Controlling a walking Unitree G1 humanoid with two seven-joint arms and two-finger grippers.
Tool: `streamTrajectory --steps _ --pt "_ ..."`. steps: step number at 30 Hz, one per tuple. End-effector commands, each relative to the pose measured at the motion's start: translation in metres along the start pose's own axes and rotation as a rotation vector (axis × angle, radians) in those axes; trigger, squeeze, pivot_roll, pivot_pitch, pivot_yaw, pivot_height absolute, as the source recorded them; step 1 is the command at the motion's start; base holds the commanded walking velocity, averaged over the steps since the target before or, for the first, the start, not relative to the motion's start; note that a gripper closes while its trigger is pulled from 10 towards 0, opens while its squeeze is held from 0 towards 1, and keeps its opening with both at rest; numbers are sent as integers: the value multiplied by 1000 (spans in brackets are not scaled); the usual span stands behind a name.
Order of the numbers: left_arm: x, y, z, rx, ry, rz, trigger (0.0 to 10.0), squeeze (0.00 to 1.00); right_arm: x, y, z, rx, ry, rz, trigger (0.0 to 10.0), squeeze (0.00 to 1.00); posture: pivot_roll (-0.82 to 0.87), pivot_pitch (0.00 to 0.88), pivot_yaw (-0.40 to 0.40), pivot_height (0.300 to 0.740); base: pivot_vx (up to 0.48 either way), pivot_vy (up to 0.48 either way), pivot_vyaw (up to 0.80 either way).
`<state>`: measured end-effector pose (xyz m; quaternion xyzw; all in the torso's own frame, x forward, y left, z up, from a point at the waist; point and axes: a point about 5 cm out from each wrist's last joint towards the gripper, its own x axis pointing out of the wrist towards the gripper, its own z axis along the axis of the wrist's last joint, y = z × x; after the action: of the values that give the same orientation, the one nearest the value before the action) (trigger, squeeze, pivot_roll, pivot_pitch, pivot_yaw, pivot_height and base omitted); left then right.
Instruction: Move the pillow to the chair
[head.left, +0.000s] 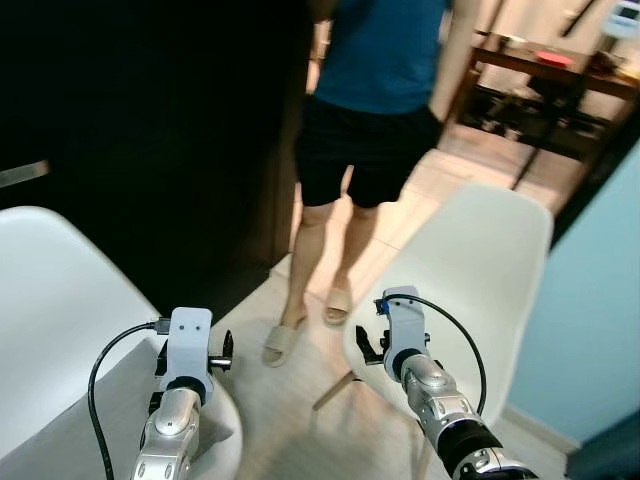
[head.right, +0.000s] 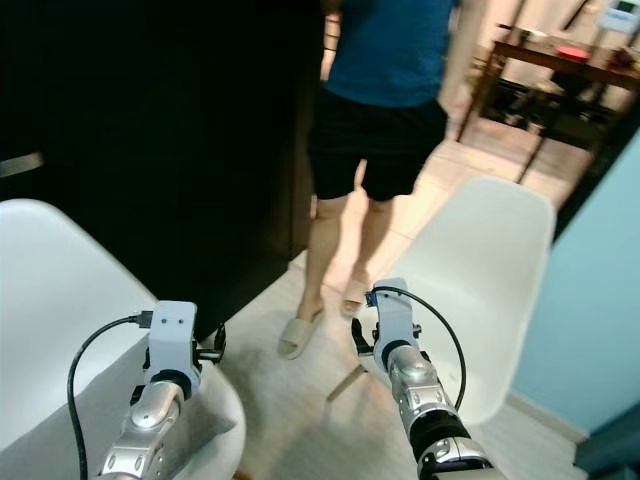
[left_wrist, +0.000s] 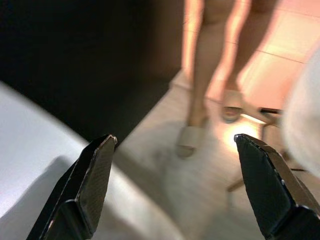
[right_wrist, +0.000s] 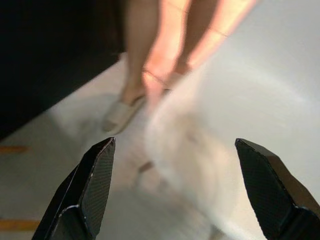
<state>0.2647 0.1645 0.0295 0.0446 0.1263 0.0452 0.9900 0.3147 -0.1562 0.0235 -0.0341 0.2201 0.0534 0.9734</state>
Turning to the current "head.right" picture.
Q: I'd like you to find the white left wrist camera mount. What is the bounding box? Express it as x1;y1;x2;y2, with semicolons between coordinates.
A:
147;301;200;377

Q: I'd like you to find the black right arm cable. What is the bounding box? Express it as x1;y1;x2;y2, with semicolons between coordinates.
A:
372;284;467;413

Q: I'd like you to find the silver wardrobe handle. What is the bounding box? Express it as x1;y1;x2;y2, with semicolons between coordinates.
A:
0;151;44;180

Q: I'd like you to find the beige slipper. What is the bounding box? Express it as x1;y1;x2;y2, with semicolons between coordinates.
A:
278;309;327;361

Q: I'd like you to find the white wall control panel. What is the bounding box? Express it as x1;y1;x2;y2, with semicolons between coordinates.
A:
599;0;640;37

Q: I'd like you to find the red bowl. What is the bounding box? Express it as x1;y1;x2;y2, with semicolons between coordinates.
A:
554;44;592;62

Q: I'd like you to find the dark teal upholstered headboard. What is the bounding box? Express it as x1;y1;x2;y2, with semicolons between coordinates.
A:
574;400;640;480

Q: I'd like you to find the dark wooden table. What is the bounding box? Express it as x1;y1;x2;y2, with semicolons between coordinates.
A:
454;24;640;187

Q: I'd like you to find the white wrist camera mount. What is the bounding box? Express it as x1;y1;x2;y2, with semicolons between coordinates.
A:
147;301;200;377
369;277;417;351

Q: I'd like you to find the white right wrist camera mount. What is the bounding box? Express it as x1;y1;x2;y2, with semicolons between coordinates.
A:
369;277;417;351

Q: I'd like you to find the dark wardrobe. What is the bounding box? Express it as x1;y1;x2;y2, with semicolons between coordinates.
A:
0;0;323;336

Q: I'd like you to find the person in blue shirt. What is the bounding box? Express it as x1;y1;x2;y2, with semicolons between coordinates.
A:
278;0;487;361

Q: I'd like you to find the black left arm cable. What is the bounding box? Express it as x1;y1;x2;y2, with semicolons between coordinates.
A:
67;311;157;479

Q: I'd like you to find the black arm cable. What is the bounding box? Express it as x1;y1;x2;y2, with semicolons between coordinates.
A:
67;311;157;479
372;284;467;413

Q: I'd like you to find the white plastic shell chair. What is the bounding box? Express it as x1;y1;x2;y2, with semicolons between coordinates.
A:
326;176;558;431
0;198;247;480

